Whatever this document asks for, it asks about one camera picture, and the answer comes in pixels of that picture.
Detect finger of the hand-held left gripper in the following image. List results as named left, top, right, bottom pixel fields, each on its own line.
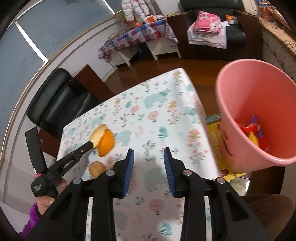
left=67, top=141, right=94, bottom=161

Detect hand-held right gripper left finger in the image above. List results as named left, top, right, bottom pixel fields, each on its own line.
left=26, top=148, right=135, bottom=241

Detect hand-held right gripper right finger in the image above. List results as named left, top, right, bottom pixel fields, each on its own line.
left=163, top=147, right=271, bottom=241

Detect pale orange peel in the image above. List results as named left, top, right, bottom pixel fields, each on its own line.
left=90, top=124, right=109, bottom=149

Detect deep orange peel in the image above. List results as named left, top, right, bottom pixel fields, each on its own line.
left=97, top=128, right=115, bottom=158

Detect red foil bag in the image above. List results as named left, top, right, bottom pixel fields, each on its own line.
left=238, top=123, right=270, bottom=152

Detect yellow mesh net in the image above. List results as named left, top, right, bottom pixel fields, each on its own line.
left=248, top=132, right=260, bottom=148

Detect purple wrapper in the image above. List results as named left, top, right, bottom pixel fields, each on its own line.
left=250, top=114, right=264, bottom=137

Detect pink plastic bucket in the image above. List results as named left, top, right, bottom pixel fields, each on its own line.
left=215, top=59, right=296, bottom=173

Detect person's left forearm purple sleeve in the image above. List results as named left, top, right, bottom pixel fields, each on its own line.
left=18, top=202, right=43, bottom=240

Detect person's left hand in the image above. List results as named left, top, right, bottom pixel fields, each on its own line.
left=36, top=177, right=68, bottom=215

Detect brown wooden side table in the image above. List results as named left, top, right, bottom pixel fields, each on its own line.
left=38, top=128, right=62, bottom=158
left=70, top=64, right=115, bottom=99

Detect walnut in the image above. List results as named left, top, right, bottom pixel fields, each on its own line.
left=89, top=161, right=107, bottom=179

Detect floral bear tablecloth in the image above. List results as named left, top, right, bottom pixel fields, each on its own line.
left=57, top=67, right=223, bottom=241

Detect black leather armchair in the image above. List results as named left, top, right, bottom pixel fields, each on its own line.
left=26, top=68, right=99, bottom=140

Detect yellow printed box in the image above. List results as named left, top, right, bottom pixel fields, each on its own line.
left=205, top=112, right=251, bottom=181

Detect person's brown trouser leg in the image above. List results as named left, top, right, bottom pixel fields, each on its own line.
left=242, top=194, right=287, bottom=235

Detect white small table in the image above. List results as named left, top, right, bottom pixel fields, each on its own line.
left=110, top=45, right=142, bottom=69
left=146, top=37, right=182, bottom=61

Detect window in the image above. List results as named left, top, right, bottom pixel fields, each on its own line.
left=0, top=0, right=130, bottom=159

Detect checkered tablecloth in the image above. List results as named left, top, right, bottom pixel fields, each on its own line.
left=98, top=17, right=179, bottom=63

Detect black leather sofa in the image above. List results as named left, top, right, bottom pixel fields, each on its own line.
left=167, top=0, right=247, bottom=61

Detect white printed cloth bundle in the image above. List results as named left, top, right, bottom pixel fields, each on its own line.
left=121, top=0, right=156, bottom=23

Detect pink towel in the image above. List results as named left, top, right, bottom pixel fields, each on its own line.
left=193, top=10, right=224, bottom=35

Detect speckled stone ledge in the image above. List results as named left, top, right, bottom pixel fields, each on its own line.
left=258, top=14, right=296, bottom=82

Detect colourful printed cloth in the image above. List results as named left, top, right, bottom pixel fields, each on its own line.
left=255, top=0, right=293, bottom=32

